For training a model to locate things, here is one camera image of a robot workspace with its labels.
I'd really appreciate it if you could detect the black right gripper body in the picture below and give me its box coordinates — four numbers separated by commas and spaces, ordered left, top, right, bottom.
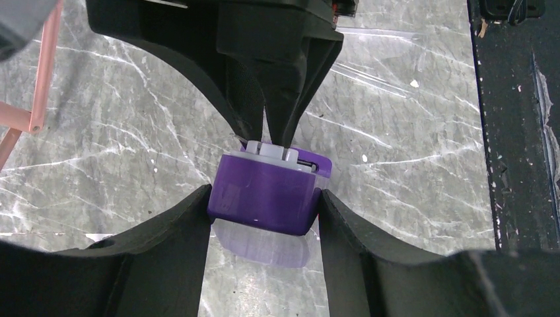
86, 1, 359, 57

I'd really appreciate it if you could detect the pink music stand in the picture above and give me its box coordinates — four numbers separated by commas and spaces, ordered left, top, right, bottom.
1, 1, 63, 167

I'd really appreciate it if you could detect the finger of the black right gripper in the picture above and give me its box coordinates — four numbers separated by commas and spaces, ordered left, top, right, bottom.
267, 38, 343, 147
109, 34, 265, 140

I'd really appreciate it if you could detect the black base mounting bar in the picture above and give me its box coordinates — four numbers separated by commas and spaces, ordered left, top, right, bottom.
468, 1, 559, 250

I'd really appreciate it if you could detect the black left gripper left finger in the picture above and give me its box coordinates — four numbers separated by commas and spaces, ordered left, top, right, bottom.
1, 185, 211, 316

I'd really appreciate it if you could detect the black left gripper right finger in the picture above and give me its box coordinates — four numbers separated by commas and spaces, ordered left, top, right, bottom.
318, 190, 559, 316

